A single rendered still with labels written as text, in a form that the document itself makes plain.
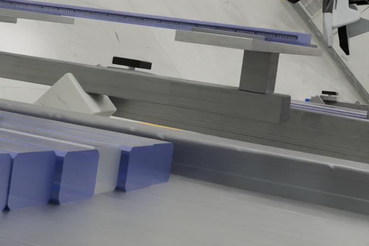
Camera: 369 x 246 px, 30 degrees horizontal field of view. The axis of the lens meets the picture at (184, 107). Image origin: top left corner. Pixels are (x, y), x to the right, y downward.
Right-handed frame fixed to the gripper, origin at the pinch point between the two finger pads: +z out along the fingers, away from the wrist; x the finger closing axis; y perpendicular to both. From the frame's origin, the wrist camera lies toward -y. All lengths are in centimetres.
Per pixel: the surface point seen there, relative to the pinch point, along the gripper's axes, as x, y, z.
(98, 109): -48, -18, 10
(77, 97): -49, -20, 8
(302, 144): -21.1, -0.5, 14.9
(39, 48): 109, -140, -19
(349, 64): 860, -158, -67
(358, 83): 859, -145, -40
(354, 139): -21.1, 6.8, 14.2
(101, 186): -103, 16, 13
